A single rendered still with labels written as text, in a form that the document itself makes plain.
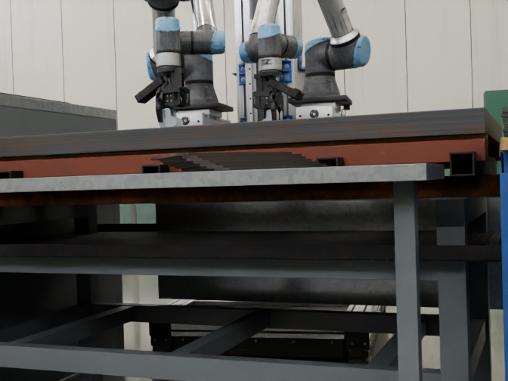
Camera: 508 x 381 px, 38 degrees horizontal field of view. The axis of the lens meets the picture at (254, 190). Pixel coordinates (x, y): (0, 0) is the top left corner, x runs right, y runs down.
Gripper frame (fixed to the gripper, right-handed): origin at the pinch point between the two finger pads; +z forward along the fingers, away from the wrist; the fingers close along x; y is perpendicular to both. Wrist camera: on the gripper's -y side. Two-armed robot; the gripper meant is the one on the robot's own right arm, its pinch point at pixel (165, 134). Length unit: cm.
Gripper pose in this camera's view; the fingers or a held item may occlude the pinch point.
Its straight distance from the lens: 228.2
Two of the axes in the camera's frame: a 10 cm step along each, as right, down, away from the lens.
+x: 3.6, -0.2, 9.3
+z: 0.3, 10.0, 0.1
